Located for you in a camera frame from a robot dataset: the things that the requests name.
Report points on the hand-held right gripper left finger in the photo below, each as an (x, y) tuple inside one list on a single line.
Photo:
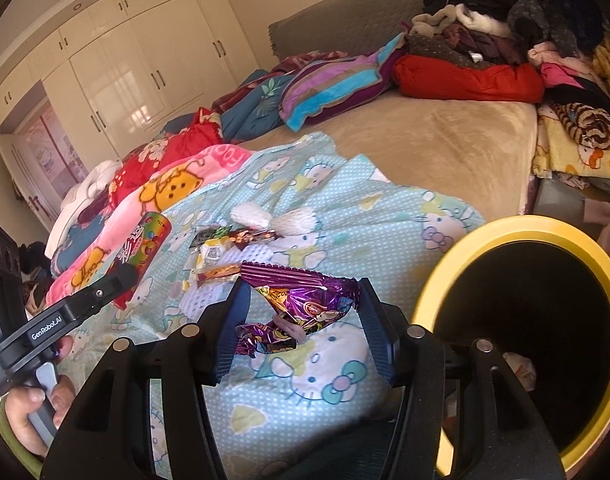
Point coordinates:
[(232, 332)]

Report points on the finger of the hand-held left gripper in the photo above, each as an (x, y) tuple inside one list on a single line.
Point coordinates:
[(112, 287)]

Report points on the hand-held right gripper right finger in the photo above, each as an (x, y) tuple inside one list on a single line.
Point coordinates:
[(377, 332)]

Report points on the red candy tube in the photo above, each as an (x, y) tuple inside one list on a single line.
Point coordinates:
[(145, 240)]

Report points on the purple foil snack wrapper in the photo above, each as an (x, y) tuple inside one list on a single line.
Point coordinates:
[(305, 305)]

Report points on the brown chocolate bar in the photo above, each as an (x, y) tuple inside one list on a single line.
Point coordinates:
[(252, 237)]

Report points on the yellow rimmed black trash bin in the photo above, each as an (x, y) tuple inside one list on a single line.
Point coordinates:
[(465, 250)]

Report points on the person's left hand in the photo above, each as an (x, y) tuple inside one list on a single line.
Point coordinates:
[(20, 410)]

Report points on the red snack wrapper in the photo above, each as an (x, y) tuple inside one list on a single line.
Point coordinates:
[(220, 273)]

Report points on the yellow white snack wrapper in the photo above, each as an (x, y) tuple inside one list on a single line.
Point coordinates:
[(215, 253)]

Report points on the dark green snack wrapper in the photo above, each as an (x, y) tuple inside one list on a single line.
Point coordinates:
[(212, 233)]

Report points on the pink bear print blanket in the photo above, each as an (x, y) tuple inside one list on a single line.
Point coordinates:
[(170, 190)]

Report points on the white cloth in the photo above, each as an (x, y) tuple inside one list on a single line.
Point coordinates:
[(97, 175)]

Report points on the white foam fruit net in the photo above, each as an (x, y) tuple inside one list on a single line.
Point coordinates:
[(250, 214)]

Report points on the blue cat print blanket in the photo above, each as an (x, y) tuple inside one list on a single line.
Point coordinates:
[(385, 210)]

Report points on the pink cabinet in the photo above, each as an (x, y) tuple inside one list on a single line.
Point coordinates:
[(50, 160)]

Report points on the crumpled white paper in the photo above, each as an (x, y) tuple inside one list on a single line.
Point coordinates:
[(520, 370)]

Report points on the red floral blanket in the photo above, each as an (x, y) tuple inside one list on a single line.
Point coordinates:
[(195, 135)]

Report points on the bed with beige sheet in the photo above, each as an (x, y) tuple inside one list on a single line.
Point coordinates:
[(435, 145)]

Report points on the blue leaf print blanket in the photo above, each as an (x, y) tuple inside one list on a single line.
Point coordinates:
[(255, 105)]

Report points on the cream wardrobe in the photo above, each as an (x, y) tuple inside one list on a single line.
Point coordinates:
[(135, 60)]

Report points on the purple striped pillow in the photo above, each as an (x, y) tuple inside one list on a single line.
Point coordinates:
[(330, 90)]

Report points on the yellow cartoon blanket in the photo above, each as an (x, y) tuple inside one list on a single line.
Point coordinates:
[(560, 160)]

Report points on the red cloth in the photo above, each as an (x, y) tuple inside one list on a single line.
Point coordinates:
[(465, 80)]

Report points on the maroon patterned blanket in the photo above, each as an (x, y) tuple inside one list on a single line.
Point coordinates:
[(295, 62)]

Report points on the tiger striped cloth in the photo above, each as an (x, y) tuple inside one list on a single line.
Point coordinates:
[(590, 125)]

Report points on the grey headboard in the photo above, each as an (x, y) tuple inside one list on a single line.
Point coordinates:
[(345, 15)]

